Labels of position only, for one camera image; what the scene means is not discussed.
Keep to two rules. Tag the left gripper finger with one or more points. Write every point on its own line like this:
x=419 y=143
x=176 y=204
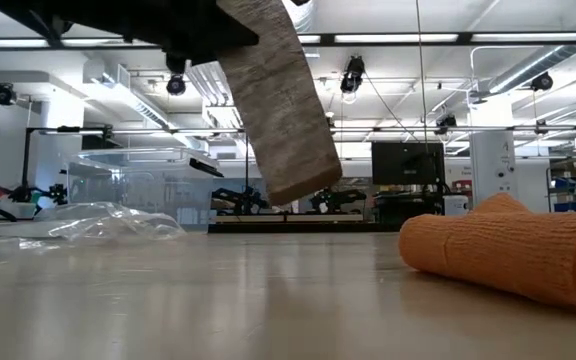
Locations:
x=213 y=35

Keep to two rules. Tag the brown elastic bandage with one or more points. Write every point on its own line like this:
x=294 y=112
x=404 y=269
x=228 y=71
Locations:
x=278 y=100

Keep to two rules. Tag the clear plastic bag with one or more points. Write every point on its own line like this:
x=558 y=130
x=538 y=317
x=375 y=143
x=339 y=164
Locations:
x=108 y=222

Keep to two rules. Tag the black background robot arm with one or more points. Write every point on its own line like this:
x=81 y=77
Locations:
x=240 y=200
x=338 y=200

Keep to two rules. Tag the orange elastic bandage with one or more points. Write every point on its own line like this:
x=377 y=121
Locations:
x=508 y=250

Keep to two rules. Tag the clear plastic container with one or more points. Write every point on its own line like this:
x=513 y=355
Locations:
x=143 y=190

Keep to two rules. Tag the black monitor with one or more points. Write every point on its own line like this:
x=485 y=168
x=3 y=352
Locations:
x=408 y=162

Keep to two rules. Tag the small white device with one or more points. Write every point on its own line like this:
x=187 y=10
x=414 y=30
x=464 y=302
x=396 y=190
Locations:
x=455 y=205

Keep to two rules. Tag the white column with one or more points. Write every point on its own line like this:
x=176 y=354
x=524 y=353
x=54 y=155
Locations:
x=493 y=160

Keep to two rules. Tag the black ceiling camera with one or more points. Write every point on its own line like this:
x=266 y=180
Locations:
x=4 y=94
x=542 y=81
x=445 y=122
x=353 y=75
x=176 y=85

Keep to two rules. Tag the black background station frame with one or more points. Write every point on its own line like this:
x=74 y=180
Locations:
x=27 y=160

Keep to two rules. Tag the black table frame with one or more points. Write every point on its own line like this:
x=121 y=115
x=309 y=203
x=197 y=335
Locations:
x=308 y=228

